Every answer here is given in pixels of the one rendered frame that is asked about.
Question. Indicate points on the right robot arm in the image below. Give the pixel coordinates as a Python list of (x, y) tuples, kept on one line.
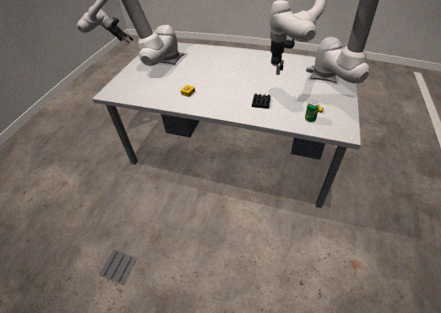
[(153, 50)]

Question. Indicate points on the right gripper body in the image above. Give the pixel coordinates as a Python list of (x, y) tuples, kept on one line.
[(111, 26)]

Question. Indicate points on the green drink can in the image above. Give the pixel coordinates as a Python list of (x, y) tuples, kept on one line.
[(312, 110)]

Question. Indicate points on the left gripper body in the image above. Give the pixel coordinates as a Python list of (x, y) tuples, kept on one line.
[(278, 48)]

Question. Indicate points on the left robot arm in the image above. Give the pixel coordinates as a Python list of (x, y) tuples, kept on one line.
[(331, 59)]

